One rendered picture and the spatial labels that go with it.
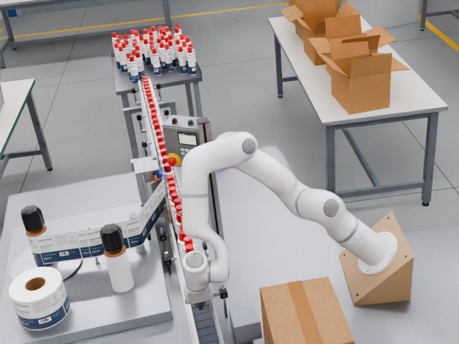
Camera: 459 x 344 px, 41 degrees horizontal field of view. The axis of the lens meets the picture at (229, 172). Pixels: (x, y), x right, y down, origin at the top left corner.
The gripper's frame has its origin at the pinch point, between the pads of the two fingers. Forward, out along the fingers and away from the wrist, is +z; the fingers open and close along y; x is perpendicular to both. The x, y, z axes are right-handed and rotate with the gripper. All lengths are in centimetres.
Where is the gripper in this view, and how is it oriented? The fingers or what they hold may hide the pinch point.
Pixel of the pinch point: (199, 304)
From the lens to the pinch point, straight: 233.6
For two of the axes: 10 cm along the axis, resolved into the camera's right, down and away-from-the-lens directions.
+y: -9.7, 1.9, -1.3
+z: 0.2, 6.3, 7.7
